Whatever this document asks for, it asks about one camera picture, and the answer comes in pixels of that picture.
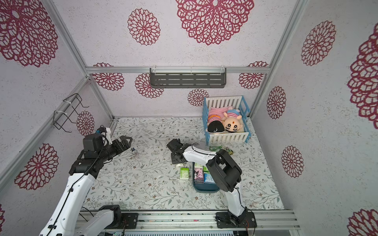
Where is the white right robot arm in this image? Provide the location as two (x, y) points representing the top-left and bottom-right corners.
(166, 139), (248, 221)

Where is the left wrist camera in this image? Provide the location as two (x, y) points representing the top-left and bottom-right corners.
(95, 125), (111, 139)

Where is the blue Cinnamoroll tissue pack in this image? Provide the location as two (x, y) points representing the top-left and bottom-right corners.
(204, 173), (215, 184)

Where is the blue white toy crib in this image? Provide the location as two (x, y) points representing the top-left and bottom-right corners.
(202, 96), (251, 145)

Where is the pink plush doll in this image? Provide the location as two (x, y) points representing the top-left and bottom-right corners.
(208, 106), (233, 121)

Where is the green strap keychain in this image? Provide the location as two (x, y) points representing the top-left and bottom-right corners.
(209, 146), (222, 152)

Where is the peach face plush doll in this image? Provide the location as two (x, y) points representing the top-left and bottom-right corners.
(222, 109), (243, 133)

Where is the sloth figure keychain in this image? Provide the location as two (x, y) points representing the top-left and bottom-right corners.
(224, 148), (234, 155)

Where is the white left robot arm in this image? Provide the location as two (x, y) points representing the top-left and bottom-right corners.
(40, 132), (133, 236)

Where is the black wire wall rack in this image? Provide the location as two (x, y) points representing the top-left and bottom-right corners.
(52, 93), (88, 133)

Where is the grey wall shelf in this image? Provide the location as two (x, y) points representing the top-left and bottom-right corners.
(149, 67), (227, 89)

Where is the black-haired plush doll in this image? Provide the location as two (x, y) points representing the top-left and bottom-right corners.
(207, 121), (224, 134)

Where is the aluminium frame post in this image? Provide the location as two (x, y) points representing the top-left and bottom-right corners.
(249, 0), (309, 121)

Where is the green tissue pack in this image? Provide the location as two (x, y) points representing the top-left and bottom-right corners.
(180, 167), (190, 180)
(203, 166), (210, 174)

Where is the teal storage box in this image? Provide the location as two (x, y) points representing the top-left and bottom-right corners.
(192, 162), (220, 193)

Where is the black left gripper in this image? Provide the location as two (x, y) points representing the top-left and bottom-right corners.
(98, 135), (132, 163)

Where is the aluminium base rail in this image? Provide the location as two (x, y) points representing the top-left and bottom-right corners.
(122, 210), (300, 233)

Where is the pink Kuromi tissue pack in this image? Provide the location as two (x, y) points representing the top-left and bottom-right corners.
(194, 167), (204, 183)

